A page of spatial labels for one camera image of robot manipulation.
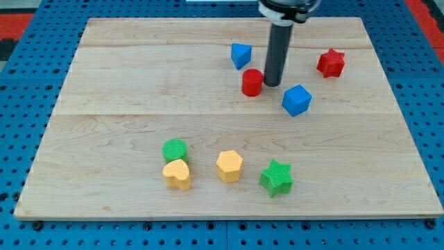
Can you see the blue cube block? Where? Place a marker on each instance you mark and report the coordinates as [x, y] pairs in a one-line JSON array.
[[296, 100]]

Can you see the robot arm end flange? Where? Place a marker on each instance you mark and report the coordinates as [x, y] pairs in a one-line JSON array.
[[288, 12]]

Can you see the yellow hexagon block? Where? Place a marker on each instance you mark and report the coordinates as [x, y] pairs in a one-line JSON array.
[[228, 166]]

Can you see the green cylinder block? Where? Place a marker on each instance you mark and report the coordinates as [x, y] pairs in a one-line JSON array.
[[175, 149]]

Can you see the red cylinder block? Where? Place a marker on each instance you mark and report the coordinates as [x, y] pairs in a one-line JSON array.
[[252, 82]]

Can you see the light wooden board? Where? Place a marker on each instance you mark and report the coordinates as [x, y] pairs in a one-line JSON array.
[[136, 83]]

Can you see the yellow heart block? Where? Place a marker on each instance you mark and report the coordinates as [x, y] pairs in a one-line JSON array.
[[177, 175]]

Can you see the blue triangle block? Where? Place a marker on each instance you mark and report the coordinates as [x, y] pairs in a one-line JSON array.
[[241, 54]]

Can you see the green star block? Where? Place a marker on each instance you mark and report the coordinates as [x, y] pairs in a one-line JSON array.
[[276, 178]]

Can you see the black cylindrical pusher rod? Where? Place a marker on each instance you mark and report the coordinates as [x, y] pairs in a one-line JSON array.
[[278, 44]]

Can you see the red star block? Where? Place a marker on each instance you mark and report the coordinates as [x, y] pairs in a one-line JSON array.
[[331, 63]]

